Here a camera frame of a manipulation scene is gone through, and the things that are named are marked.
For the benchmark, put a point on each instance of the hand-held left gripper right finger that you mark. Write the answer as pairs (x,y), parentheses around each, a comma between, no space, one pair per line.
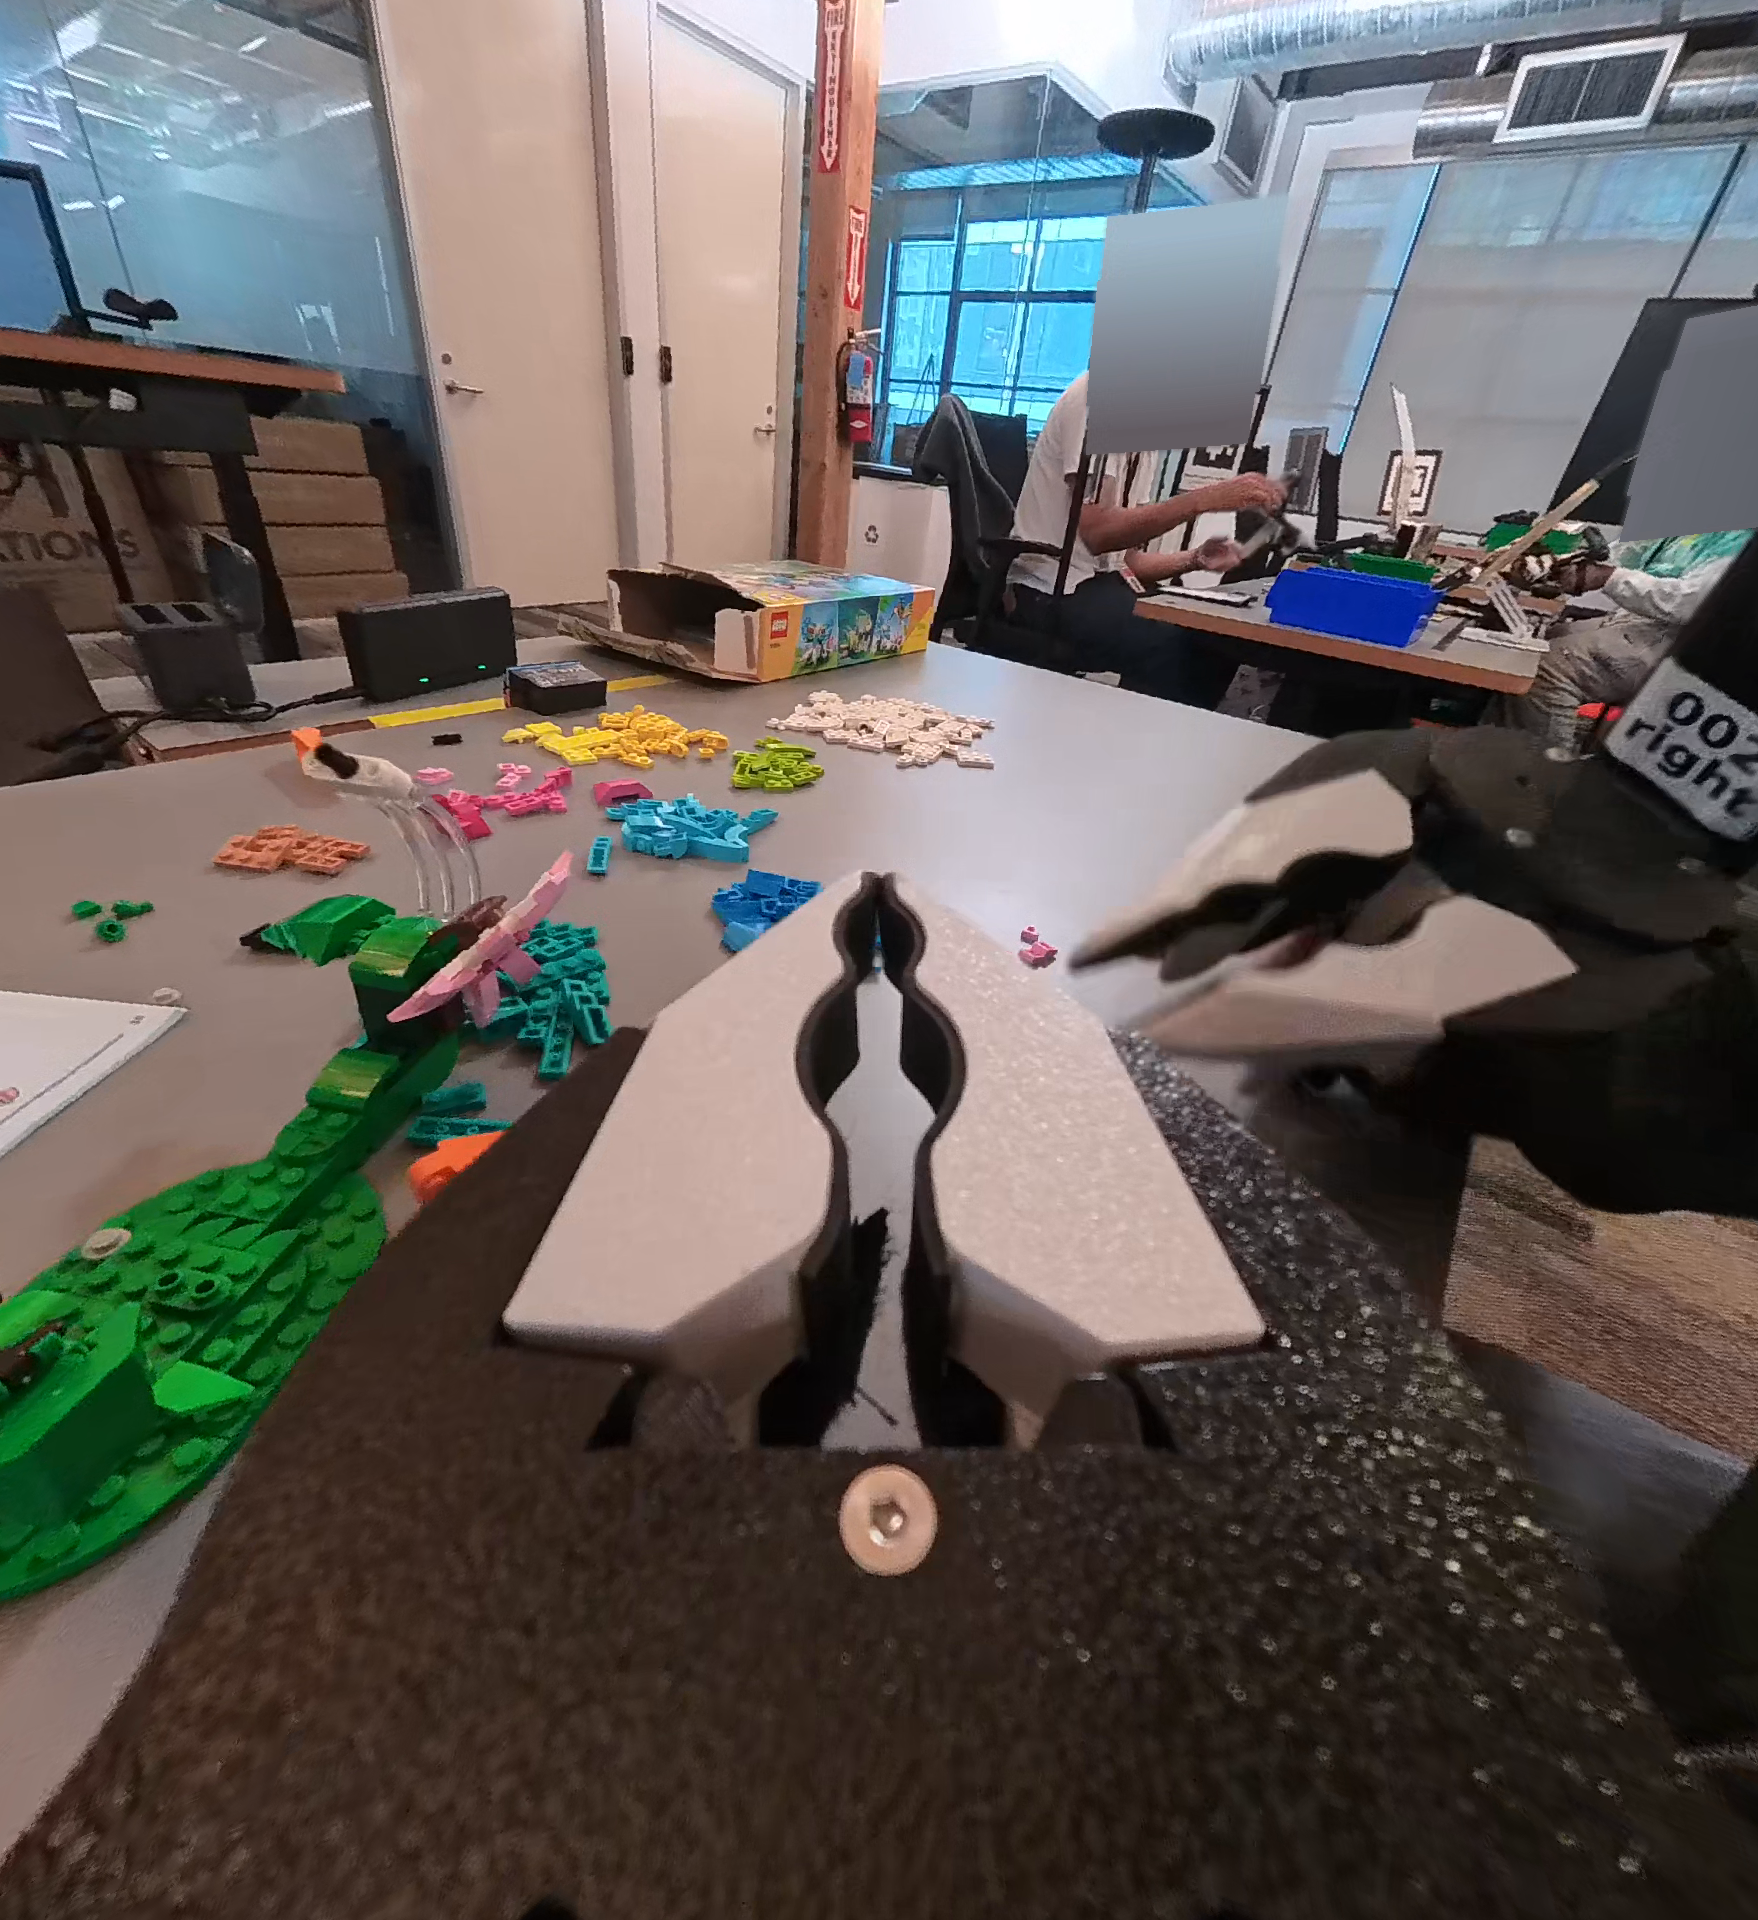
(1090,1201)

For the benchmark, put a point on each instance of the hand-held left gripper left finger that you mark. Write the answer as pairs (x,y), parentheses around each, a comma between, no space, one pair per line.
(684,1184)

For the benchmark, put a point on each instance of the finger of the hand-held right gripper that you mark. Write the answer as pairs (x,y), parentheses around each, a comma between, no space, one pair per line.
(1390,992)
(1270,840)

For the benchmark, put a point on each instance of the person's right forearm green sleeve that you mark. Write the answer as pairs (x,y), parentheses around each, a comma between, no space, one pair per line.
(1644,1111)

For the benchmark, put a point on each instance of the pile of teal lego pieces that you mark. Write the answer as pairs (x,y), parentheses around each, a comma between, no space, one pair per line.
(565,998)

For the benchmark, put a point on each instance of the teal long lego plate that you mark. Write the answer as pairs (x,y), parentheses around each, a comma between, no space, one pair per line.
(454,1099)
(457,1129)

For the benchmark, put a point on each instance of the pile of blue lego pieces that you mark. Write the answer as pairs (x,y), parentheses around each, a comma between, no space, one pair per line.
(759,909)

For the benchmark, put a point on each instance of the pile of cyan lego pieces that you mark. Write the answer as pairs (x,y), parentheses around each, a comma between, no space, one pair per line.
(684,829)

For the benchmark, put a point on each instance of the magenta curved lego piece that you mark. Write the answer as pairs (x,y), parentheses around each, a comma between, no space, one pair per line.
(621,791)

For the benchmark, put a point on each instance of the pile of white lego pieces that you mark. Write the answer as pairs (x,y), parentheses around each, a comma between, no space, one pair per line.
(881,730)

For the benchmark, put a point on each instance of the pile of pink lego pieces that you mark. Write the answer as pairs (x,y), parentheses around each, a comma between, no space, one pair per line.
(513,796)

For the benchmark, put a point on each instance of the pile of lime lego pieces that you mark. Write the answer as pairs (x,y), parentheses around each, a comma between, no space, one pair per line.
(775,770)

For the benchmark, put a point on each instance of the pile of yellow lego pieces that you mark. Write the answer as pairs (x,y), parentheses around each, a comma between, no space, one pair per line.
(617,739)

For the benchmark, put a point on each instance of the opened cardboard lego box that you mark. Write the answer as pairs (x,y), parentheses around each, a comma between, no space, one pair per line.
(820,625)

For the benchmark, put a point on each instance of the green lego base model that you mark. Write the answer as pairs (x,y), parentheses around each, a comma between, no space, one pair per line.
(191,1319)

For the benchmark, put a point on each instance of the pile of salmon lego pieces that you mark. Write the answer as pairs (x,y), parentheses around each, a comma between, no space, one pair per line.
(288,851)

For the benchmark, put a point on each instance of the lego bird on clear stand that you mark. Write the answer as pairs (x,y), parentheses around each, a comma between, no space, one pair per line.
(361,773)

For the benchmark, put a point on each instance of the small green lego pieces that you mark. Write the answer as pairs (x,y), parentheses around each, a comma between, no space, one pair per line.
(110,918)

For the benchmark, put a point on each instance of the lego instruction booklet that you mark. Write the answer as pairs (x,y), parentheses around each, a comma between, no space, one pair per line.
(26,1073)

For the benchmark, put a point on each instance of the wooden office desk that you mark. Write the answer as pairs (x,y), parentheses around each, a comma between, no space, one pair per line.
(1465,661)

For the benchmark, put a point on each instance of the orange brick separator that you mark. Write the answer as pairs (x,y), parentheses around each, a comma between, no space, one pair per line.
(449,1167)

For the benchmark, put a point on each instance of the blue plastic bin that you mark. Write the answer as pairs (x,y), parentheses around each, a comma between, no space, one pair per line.
(1352,607)

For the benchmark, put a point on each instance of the black computer monitor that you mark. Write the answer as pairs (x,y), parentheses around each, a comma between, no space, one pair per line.
(1601,406)

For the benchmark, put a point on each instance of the office chair with dark jacket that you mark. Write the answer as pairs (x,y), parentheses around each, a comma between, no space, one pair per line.
(962,480)

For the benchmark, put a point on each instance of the white recycling bin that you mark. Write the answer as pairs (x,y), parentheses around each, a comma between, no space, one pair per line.
(902,534)

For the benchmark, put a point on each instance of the small flat black box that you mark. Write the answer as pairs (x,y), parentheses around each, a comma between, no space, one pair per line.
(558,691)

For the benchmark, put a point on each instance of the yellow tape strip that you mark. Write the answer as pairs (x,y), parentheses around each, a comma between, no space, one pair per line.
(437,711)

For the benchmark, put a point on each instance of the black charger box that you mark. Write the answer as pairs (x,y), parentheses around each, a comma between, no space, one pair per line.
(422,647)

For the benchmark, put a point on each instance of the red fire extinguisher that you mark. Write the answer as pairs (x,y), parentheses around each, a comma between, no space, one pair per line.
(859,398)

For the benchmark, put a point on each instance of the black floor lamp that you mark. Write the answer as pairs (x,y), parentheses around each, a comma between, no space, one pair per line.
(1153,135)

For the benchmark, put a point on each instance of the grey charger box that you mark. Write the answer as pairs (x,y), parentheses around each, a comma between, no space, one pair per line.
(191,661)

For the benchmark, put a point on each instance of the white door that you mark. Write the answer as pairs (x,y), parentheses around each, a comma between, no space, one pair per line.
(519,302)

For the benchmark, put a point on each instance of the dark standing desk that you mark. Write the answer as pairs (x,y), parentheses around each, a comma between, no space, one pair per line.
(113,385)

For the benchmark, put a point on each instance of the wooden post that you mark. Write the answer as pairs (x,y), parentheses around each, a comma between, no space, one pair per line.
(837,271)

